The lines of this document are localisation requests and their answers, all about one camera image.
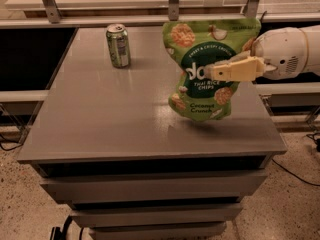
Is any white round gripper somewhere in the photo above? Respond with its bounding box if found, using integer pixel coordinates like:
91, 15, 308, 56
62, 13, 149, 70
204, 27, 308, 82

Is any green rice chip bag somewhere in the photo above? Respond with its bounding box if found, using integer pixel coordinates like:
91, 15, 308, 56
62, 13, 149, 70
162, 18, 262, 122

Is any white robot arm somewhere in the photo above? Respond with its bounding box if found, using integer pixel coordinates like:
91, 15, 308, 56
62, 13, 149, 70
204, 25, 320, 82

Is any green soda can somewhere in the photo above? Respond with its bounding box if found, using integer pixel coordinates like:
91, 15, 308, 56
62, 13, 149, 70
106, 24, 131, 68

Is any grey drawer cabinet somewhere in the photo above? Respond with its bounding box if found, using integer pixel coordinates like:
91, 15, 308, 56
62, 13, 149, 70
18, 27, 286, 240

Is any black caster under cabinet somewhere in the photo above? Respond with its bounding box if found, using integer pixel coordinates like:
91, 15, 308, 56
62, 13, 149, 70
49, 216, 84, 240

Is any black floor cable right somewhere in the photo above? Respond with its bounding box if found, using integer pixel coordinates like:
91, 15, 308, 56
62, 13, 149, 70
271, 132, 320, 187

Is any black floor cable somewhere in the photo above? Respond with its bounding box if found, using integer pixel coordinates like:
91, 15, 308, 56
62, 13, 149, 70
271, 132, 320, 187
0, 103, 26, 152

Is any metal railing frame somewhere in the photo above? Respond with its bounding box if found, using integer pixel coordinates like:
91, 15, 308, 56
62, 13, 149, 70
0, 0, 320, 29

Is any black floor cable left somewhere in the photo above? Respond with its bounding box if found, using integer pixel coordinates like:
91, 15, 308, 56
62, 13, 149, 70
0, 103, 26, 152

